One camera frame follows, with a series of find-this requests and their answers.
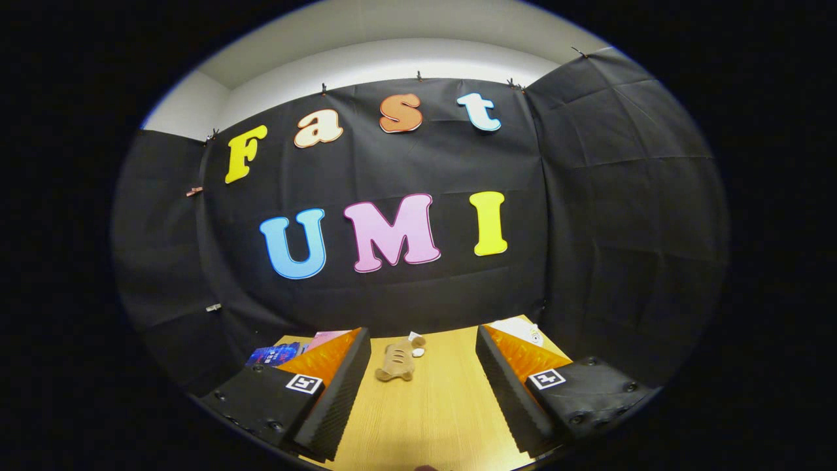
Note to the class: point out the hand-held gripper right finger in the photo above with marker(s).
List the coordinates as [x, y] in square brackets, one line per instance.
[507, 392]

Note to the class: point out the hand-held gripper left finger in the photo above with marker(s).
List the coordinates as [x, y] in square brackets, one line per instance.
[343, 392]

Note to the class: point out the pink cover book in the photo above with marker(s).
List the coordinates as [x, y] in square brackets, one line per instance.
[324, 339]

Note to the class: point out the brown plush toy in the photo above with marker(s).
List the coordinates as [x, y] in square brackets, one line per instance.
[395, 360]

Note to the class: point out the white plush toy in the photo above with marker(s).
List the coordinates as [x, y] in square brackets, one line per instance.
[523, 330]

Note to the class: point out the dark blue book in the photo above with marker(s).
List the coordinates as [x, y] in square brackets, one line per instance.
[274, 355]

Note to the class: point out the black backdrop cloth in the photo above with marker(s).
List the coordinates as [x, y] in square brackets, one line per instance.
[588, 229]

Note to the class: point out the red clip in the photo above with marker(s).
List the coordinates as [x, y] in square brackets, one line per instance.
[194, 191]

